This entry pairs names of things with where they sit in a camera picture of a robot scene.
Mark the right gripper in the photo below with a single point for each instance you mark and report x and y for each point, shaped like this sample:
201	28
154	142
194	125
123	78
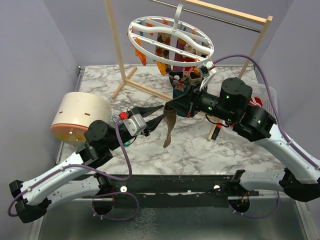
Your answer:
183	102

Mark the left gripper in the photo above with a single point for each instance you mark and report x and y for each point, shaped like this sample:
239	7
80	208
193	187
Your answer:
144	111

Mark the plain tan sock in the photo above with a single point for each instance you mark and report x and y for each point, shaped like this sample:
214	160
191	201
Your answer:
170	120

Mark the beige argyle sock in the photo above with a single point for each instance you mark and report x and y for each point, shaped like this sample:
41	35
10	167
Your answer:
164	38
195	78

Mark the white round clip hanger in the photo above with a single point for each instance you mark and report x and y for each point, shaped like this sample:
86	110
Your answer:
146	28

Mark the red white striped sock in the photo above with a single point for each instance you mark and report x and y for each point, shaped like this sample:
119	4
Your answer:
256	101

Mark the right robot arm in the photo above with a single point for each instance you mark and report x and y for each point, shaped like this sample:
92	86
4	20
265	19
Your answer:
300	179

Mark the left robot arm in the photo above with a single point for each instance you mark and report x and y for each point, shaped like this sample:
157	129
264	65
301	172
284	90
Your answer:
78	176

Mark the pink clothespin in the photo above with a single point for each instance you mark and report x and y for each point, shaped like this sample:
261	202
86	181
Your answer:
186	74

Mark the blue patterned round tin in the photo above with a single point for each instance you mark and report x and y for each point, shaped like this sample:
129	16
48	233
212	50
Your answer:
115	116

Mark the black orange highlighter marker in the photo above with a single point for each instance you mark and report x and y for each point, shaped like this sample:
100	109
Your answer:
216	132

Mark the red beige reindeer sock front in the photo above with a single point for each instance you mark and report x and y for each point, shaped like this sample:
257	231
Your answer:
189	49

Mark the yellow orange clothespin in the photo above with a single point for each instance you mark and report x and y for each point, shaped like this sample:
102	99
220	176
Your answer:
139	54

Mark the white plastic basket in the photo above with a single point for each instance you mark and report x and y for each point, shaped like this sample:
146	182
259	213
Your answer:
260	91

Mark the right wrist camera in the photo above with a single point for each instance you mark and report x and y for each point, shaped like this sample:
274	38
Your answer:
208	71

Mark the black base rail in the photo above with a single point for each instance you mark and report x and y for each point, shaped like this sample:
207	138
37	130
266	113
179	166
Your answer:
173	191

